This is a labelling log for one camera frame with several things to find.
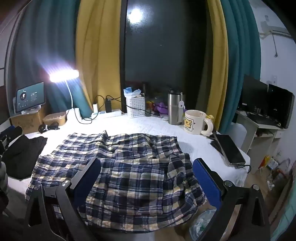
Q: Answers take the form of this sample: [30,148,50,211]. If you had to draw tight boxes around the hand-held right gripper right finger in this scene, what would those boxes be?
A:
[192,158,271,241]

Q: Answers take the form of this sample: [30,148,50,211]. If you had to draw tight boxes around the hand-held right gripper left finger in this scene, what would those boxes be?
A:
[22,158,102,241]

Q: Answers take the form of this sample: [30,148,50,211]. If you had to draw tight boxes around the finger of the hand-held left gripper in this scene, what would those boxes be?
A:
[0,126,23,149]

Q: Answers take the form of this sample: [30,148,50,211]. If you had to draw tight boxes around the blue plaid shirt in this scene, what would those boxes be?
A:
[25,130,207,232]

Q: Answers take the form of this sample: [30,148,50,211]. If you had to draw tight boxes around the cardboard box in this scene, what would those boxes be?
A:
[9,109,47,133]

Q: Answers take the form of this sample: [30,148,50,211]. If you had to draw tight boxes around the black cloth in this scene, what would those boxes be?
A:
[2,136,48,180]

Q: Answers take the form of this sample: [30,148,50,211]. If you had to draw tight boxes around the clear tablet stand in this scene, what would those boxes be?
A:
[21,104,44,114]

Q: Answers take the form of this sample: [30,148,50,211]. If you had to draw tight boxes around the black smartphone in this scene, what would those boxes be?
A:
[214,134,246,166]

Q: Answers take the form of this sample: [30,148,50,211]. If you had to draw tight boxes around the tablet with dark screen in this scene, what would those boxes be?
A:
[15,82,45,113]

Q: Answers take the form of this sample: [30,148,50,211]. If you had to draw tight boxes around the clear plastic bag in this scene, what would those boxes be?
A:
[189,209,218,241]

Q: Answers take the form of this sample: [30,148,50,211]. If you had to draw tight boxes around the cream cartoon bear mug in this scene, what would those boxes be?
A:
[184,110,214,137]

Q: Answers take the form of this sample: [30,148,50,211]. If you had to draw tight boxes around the grey computer desk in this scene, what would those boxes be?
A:
[236,110,287,160]

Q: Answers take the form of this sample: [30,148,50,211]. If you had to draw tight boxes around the white power strip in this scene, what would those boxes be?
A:
[91,109,122,118]

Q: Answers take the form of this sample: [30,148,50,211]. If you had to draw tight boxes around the white desk lamp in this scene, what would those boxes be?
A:
[47,69,82,122]

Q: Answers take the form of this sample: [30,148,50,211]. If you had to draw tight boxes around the stainless steel tumbler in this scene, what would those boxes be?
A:
[168,90,184,126]

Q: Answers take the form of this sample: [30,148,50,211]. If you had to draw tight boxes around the white perforated basket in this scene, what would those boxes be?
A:
[125,96,146,118]

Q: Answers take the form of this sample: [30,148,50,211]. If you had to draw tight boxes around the purple cloth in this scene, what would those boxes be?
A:
[154,103,169,114]

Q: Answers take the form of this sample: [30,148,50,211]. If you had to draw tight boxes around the blue plastic packet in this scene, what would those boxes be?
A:
[123,88,141,99]

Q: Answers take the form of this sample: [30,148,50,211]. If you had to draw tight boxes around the teal curtain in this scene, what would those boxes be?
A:
[7,0,93,117]
[218,0,262,135]

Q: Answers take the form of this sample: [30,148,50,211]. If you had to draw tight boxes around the yellow curtain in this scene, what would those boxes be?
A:
[76,0,126,114]
[199,0,235,132]

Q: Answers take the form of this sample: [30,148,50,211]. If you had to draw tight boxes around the white air conditioner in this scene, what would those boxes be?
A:
[259,20,293,37]

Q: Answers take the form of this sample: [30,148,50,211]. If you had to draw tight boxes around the black coiled cable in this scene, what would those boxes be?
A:
[38,122,60,133]

